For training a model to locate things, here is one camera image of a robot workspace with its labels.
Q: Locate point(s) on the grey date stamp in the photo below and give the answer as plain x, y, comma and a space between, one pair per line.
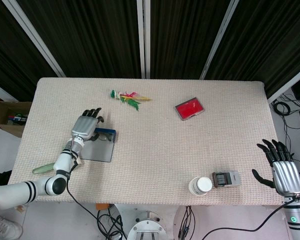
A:
226, 179

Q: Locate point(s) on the white plastic bottle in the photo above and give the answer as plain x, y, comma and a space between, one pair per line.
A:
200, 186

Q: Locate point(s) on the grey blue-edged pouch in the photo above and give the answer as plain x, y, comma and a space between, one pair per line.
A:
100, 147

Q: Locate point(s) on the white sneaker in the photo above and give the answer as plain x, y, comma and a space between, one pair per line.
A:
8, 228

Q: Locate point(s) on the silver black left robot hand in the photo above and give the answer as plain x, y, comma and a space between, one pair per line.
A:
83, 126

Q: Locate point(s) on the beige woven table cloth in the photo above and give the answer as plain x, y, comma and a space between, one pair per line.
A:
150, 150

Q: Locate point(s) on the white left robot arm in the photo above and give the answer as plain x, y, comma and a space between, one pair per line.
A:
40, 183

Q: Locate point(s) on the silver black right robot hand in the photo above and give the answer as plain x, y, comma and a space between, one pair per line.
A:
285, 176

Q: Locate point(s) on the brown cardboard box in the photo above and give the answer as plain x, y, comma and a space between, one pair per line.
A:
7, 115

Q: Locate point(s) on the colourful feather shuttlecock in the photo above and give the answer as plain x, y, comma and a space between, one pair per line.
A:
130, 98

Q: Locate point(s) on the round silver robot base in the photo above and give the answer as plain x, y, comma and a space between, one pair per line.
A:
147, 228

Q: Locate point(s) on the red ink pad tin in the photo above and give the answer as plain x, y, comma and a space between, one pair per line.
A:
189, 108

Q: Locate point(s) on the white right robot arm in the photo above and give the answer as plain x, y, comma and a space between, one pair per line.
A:
296, 217

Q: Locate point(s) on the black-framed eyeglasses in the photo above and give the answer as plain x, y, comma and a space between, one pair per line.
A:
103, 137

